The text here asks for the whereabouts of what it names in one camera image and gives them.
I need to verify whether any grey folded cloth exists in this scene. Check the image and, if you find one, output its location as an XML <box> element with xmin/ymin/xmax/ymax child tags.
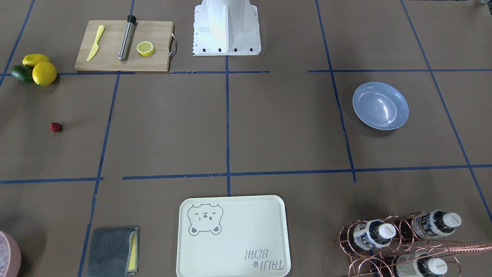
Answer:
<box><xmin>86</xmin><ymin>226</ymin><xmax>140</xmax><ymax>277</ymax></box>

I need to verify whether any lemon half slice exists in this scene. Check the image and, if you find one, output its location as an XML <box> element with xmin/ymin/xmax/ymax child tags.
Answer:
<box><xmin>136</xmin><ymin>41</ymin><xmax>155</xmax><ymax>57</ymax></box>

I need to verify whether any blue plate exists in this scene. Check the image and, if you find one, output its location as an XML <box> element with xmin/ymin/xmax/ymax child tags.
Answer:
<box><xmin>352</xmin><ymin>81</ymin><xmax>409</xmax><ymax>131</ymax></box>

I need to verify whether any steel muddler black tip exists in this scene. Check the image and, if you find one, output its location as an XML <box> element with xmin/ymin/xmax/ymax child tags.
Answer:
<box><xmin>118</xmin><ymin>15</ymin><xmax>136</xmax><ymax>61</ymax></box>

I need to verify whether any copper wire bottle rack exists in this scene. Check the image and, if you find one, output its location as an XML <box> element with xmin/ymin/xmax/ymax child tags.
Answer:
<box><xmin>333</xmin><ymin>214</ymin><xmax>491</xmax><ymax>277</ymax></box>

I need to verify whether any red strawberry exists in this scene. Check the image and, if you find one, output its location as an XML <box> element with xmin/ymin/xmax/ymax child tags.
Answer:
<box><xmin>50</xmin><ymin>122</ymin><xmax>63</xmax><ymax>133</ymax></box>

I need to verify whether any yellow plastic knife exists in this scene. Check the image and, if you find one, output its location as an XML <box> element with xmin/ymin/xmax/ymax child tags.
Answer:
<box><xmin>86</xmin><ymin>25</ymin><xmax>105</xmax><ymax>61</ymax></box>

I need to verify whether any tea bottle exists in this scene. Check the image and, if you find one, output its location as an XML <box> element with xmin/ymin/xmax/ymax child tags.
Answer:
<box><xmin>346</xmin><ymin>219</ymin><xmax>397</xmax><ymax>254</ymax></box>
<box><xmin>411</xmin><ymin>209</ymin><xmax>462</xmax><ymax>240</ymax></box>
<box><xmin>392</xmin><ymin>252</ymin><xmax>448</xmax><ymax>277</ymax></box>

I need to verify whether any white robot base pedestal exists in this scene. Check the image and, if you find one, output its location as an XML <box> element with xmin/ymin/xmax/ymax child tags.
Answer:
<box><xmin>192</xmin><ymin>0</ymin><xmax>262</xmax><ymax>56</ymax></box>

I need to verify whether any green avocado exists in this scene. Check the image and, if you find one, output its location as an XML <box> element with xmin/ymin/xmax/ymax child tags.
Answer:
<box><xmin>11</xmin><ymin>65</ymin><xmax>34</xmax><ymax>83</ymax></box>

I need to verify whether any yellow lemon upper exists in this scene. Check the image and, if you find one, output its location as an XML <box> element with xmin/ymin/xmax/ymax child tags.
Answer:
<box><xmin>22</xmin><ymin>53</ymin><xmax>51</xmax><ymax>68</ymax></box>

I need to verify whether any wooden cutting board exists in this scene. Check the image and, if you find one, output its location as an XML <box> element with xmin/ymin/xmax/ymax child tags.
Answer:
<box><xmin>75</xmin><ymin>20</ymin><xmax>176</xmax><ymax>72</ymax></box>

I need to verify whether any tea bottle front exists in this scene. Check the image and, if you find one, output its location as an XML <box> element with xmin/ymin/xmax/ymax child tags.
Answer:
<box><xmin>392</xmin><ymin>252</ymin><xmax>448</xmax><ymax>277</ymax></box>

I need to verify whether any cream bear tray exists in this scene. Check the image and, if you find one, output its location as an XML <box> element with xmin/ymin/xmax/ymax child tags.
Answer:
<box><xmin>176</xmin><ymin>195</ymin><xmax>291</xmax><ymax>277</ymax></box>

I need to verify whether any yellow lemon round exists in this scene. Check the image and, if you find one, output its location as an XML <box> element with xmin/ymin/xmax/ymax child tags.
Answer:
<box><xmin>32</xmin><ymin>61</ymin><xmax>58</xmax><ymax>86</ymax></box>

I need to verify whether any pink ice bowl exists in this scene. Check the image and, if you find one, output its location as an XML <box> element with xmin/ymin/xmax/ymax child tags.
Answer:
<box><xmin>0</xmin><ymin>231</ymin><xmax>22</xmax><ymax>277</ymax></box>

